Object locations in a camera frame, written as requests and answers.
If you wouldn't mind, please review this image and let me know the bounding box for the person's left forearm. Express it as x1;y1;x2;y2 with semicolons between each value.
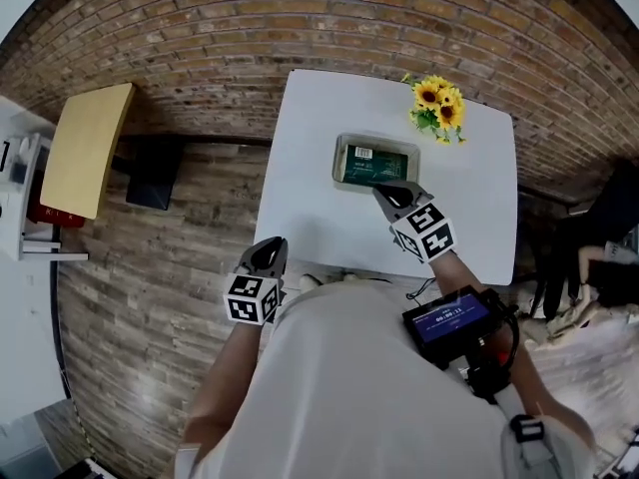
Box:
184;316;266;448

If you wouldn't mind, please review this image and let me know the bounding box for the black strap buckle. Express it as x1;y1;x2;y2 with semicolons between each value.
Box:
508;414;545;443

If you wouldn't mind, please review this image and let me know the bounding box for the red box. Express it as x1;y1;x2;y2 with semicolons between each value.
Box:
27;200;86;229

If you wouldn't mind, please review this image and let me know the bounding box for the wooden table with black base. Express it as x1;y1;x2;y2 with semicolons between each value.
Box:
39;82;186;221

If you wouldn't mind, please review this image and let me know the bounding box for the white desk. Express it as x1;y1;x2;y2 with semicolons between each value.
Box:
0;95;90;262

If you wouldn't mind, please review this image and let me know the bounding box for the yellow black striped cable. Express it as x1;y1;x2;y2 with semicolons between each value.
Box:
58;356;96;461

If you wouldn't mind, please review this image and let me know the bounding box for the person's white shirt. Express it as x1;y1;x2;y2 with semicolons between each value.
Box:
174;284;598;479

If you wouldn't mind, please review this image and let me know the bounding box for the black wrist-mounted display device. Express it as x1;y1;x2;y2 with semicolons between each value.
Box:
401;286;520;403

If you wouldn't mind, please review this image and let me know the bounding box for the person's right forearm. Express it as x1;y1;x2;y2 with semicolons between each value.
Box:
427;249;538;408

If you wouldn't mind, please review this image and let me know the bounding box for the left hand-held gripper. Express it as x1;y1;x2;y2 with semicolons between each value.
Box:
223;236;290;326

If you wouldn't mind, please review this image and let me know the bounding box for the white table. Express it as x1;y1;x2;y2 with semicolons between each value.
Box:
254;69;519;287

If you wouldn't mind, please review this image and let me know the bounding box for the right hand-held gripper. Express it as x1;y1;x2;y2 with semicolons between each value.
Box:
371;180;458;264

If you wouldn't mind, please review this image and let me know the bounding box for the black chair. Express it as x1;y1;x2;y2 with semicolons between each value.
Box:
568;160;639;248

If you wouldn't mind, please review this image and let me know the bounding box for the yellow sunflower bouquet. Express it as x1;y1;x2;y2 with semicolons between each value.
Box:
400;72;468;147

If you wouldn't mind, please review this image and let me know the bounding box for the clear plastic container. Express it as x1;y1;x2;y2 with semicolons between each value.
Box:
330;131;422;189

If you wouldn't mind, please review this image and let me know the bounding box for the green packet box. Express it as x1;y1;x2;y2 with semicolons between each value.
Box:
342;143;413;187

